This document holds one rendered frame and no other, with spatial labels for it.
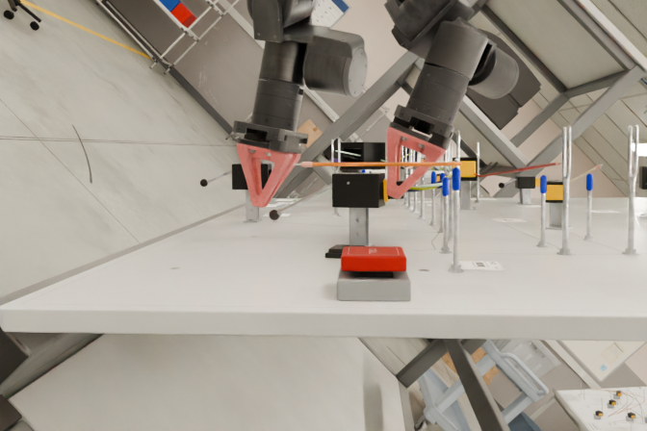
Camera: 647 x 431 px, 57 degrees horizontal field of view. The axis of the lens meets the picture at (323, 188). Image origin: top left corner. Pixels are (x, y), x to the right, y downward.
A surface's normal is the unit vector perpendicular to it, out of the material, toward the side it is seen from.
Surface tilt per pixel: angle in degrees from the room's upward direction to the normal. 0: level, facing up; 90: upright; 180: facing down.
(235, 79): 90
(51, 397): 0
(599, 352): 90
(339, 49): 124
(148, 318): 90
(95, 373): 0
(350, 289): 90
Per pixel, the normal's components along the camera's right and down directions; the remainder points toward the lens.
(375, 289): -0.07, 0.05
